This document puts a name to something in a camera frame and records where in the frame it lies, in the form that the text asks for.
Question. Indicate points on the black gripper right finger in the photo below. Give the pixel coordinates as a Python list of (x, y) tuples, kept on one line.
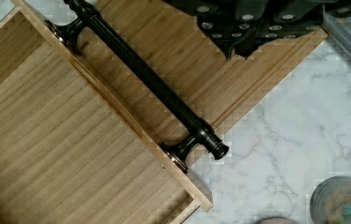
[(266, 20)]

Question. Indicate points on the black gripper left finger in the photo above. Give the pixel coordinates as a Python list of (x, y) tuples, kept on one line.
[(232, 25)]

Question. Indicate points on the wooden drawer with black handle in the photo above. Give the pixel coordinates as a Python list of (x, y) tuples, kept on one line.
[(71, 152)]

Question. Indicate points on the bamboo cutting board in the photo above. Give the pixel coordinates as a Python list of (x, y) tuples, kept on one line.
[(220, 91)]

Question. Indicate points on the clear jar of colourful cereal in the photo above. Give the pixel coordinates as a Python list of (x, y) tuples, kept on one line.
[(330, 202)]

